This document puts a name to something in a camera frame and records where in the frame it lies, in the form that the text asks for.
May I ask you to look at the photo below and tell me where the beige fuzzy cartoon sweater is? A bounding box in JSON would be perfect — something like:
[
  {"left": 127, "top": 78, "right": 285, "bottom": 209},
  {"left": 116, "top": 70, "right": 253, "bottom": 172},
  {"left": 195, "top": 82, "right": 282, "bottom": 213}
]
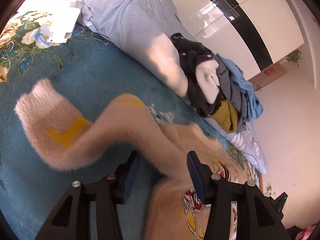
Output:
[{"left": 15, "top": 79, "right": 248, "bottom": 239}]

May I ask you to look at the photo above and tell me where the mustard knit sweater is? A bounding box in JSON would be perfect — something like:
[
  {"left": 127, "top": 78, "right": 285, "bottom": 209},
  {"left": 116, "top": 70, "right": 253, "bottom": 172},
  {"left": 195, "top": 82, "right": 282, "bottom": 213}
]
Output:
[{"left": 211, "top": 99, "right": 238, "bottom": 133}]

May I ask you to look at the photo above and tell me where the blue garment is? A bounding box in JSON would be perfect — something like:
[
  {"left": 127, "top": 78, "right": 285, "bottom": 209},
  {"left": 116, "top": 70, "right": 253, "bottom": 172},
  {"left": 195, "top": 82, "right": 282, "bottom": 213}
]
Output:
[{"left": 217, "top": 54, "right": 264, "bottom": 122}]

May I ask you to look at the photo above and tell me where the grey garment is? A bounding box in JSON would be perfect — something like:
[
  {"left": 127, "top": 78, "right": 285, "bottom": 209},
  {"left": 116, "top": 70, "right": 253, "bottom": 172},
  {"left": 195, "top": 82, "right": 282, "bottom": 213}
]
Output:
[{"left": 216, "top": 62, "right": 243, "bottom": 120}]

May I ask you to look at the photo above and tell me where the teal floral bed blanket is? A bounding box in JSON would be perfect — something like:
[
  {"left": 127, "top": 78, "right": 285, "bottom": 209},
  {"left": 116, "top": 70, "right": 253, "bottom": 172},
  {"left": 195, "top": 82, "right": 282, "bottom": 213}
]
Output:
[{"left": 1, "top": 12, "right": 258, "bottom": 239}]

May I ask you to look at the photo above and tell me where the red door decoration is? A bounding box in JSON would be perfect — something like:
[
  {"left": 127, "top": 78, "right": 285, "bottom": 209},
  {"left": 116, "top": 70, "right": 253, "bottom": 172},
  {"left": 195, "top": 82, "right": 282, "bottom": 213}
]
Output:
[{"left": 263, "top": 67, "right": 275, "bottom": 76}]

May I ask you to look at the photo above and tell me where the beige room door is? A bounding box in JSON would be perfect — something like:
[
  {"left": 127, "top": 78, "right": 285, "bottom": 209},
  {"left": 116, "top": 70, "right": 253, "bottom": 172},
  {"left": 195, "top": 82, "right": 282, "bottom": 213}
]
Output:
[{"left": 249, "top": 63, "right": 287, "bottom": 92}]

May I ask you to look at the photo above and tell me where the white fleece garment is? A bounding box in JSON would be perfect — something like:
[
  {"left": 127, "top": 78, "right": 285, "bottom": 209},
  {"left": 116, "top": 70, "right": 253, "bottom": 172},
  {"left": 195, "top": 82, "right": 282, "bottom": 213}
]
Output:
[{"left": 195, "top": 60, "right": 220, "bottom": 105}]

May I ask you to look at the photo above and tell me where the potted green plant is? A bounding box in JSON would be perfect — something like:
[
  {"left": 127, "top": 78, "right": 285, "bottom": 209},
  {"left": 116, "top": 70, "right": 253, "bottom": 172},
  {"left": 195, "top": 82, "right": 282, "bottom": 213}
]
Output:
[{"left": 286, "top": 49, "right": 302, "bottom": 67}]

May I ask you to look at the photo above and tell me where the black garment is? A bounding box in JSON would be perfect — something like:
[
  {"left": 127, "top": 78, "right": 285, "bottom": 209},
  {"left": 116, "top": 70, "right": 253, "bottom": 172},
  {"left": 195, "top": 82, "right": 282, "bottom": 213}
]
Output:
[{"left": 170, "top": 33, "right": 217, "bottom": 118}]

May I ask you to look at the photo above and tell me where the white black glossy wardrobe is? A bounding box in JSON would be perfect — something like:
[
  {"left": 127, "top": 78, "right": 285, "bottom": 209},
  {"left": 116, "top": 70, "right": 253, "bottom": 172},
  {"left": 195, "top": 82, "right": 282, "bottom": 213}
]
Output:
[{"left": 172, "top": 0, "right": 304, "bottom": 80}]

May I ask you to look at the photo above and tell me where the light blue floral quilt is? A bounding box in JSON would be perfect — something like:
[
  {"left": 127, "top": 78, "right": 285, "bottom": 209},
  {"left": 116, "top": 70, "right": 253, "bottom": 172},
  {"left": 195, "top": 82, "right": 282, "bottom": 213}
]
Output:
[{"left": 71, "top": 0, "right": 267, "bottom": 173}]

